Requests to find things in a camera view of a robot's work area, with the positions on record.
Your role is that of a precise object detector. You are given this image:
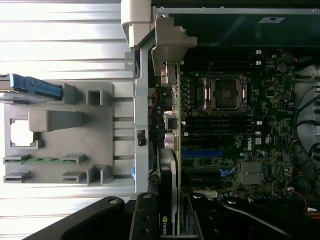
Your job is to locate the white expansion slot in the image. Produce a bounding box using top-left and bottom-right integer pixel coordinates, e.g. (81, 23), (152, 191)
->
(193, 189), (219, 198)

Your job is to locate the blue expansion slot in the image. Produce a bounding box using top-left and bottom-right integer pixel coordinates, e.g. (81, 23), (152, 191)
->
(182, 149), (225, 160)

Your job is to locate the silver chipset heatsink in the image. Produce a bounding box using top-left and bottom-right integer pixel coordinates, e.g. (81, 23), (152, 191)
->
(239, 161), (264, 185)

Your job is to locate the black RAM slot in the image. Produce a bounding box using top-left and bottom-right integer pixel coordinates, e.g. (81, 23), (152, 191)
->
(184, 116), (262, 121)
(184, 124), (262, 129)
(184, 120), (262, 125)

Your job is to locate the grey parts rack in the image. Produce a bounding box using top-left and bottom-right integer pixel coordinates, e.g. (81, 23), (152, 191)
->
(2, 82), (116, 185)

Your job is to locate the black open PC case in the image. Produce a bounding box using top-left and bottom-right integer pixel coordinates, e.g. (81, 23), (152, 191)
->
(119, 0), (320, 240)

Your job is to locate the green motherboard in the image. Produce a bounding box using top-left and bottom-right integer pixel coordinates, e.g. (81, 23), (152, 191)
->
(179, 47), (301, 208)

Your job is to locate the CPU socket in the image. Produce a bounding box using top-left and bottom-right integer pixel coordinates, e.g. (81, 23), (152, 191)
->
(199, 74), (248, 112)

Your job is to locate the silver CPU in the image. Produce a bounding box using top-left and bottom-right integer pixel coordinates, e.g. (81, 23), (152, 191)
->
(11, 119), (35, 147)

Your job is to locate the hard disk with blue caddy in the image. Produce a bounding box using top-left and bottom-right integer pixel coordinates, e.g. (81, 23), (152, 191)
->
(0, 73), (63, 103)

